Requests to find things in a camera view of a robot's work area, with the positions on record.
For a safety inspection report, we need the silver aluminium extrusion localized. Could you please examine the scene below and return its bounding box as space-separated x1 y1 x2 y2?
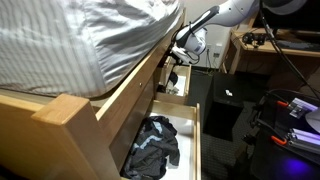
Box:
287 97 320 120
287 127 320 155

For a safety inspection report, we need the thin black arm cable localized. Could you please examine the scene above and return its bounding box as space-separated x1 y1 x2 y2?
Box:
187 21 203 65

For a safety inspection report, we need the wooden bed frame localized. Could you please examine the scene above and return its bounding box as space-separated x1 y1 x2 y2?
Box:
0 8 188 180

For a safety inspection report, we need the mattress with grey sheet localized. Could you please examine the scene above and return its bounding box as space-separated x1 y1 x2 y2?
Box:
0 0 183 99

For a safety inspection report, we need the black box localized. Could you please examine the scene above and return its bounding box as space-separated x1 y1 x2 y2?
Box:
202 72 247 142

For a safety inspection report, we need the orange-handled black bar clamp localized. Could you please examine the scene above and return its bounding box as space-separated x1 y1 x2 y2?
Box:
274 99 291 109
255 117 289 147

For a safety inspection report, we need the dark folded garment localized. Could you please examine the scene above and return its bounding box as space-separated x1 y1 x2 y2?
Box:
168 71 180 86

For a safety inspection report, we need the black keyboard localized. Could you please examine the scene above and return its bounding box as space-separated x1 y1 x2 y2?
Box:
275 39 320 52

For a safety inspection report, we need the beige crumpled garment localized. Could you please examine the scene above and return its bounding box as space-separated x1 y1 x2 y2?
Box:
165 84 180 97

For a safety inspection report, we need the wooden desk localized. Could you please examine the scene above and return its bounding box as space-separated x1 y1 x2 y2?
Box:
226 13 320 76

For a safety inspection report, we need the thick black cable hose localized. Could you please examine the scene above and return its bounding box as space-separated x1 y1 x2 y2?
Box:
259 0 320 100

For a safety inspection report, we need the black device on desk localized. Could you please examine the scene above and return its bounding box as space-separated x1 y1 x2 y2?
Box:
241 31 268 46

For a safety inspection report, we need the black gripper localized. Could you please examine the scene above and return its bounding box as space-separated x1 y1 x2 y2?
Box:
165 49 178 66

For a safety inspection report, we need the black monitor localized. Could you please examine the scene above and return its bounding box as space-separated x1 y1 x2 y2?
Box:
252 0 320 33

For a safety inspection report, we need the wooden drawer with beige garment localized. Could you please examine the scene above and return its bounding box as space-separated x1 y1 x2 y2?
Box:
154 63 193 106

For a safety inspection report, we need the tall closed wooden drawer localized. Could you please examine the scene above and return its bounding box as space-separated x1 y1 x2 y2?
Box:
109 74 157 172

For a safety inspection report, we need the wooden drawer with dark clothes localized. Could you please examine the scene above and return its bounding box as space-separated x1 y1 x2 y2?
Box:
119 99 202 180

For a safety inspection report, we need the white wall outlet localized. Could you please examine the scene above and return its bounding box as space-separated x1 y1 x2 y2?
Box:
210 43 224 60

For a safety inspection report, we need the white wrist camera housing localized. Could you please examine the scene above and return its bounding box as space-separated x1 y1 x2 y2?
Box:
171 45 192 65

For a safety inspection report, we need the white rounded plastic cover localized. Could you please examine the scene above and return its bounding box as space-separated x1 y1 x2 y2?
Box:
304 107 320 135

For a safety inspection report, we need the dark clothes pile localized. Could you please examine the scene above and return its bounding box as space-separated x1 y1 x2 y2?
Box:
121 115 181 180

